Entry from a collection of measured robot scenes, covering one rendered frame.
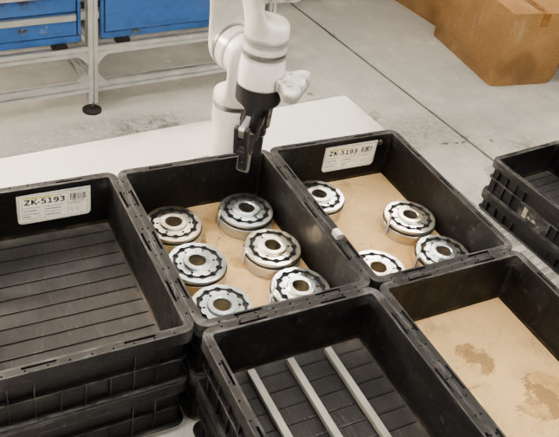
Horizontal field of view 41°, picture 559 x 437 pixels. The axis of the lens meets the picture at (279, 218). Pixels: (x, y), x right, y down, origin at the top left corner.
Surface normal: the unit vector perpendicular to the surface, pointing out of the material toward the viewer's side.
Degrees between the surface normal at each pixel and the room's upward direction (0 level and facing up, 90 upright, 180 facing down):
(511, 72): 91
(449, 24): 91
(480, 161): 0
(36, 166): 0
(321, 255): 90
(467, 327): 0
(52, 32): 90
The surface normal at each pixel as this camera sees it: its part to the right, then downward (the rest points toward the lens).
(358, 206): 0.14, -0.78
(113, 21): 0.52, 0.59
